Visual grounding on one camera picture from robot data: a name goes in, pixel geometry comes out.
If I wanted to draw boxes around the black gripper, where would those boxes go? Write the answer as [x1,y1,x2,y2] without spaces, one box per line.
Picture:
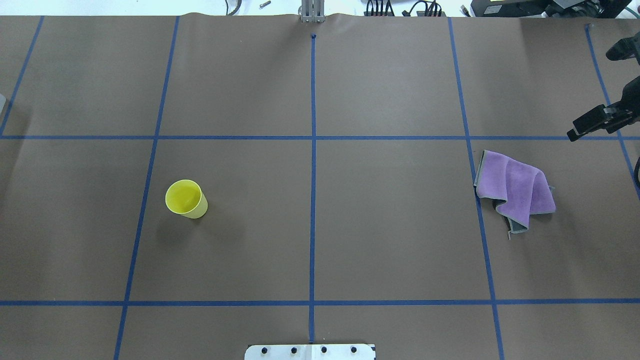
[566,76,640,142]

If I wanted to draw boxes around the purple microfiber cloth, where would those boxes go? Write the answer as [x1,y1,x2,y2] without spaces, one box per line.
[473,149,557,238]

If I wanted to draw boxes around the yellow plastic cup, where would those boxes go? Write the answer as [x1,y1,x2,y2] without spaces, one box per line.
[164,178,209,219]

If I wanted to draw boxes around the black monitor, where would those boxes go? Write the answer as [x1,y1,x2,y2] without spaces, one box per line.
[470,0,631,19]

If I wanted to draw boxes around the black power strip connectors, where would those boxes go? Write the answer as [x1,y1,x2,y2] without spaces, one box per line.
[361,0,446,18]

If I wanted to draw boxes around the aluminium frame post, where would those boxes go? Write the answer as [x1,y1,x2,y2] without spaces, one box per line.
[298,0,326,24]

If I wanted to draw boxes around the white pedestal column base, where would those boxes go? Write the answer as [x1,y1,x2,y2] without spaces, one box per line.
[244,343,377,360]

